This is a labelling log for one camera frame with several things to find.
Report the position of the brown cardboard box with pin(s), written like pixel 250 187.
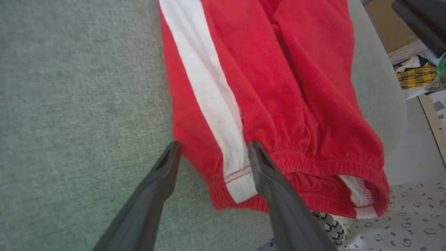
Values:
pixel 386 24

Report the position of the black ridged wheel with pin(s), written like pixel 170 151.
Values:
pixel 331 228

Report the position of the yellow plaid cloth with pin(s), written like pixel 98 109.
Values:
pixel 418 75

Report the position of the green plastic item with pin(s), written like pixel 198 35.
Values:
pixel 442 66

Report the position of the red shorts with white stripes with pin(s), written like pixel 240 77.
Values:
pixel 278 87

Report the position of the grey fabric sofa seat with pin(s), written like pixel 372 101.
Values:
pixel 69 104

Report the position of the black padded object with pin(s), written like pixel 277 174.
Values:
pixel 425 21

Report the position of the white cartoon print cloth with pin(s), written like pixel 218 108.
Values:
pixel 411 223

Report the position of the brown wooden strip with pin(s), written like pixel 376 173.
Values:
pixel 433 122

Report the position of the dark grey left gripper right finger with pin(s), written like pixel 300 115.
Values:
pixel 289 216

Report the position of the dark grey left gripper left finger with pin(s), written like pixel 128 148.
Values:
pixel 146 209

